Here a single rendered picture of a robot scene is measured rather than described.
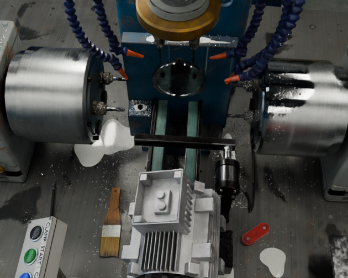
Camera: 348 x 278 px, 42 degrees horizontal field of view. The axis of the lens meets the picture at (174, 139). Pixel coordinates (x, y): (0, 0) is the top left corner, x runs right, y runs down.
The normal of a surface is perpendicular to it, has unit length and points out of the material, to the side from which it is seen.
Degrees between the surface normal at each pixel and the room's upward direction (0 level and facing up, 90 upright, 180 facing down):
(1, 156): 90
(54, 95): 39
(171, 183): 19
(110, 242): 1
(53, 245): 61
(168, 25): 0
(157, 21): 0
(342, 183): 90
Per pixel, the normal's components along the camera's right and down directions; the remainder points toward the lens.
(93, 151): 0.00, -0.55
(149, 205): -0.32, -0.54
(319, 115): -0.04, 0.18
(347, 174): -0.07, 0.83
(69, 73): -0.01, -0.34
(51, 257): 0.87, -0.22
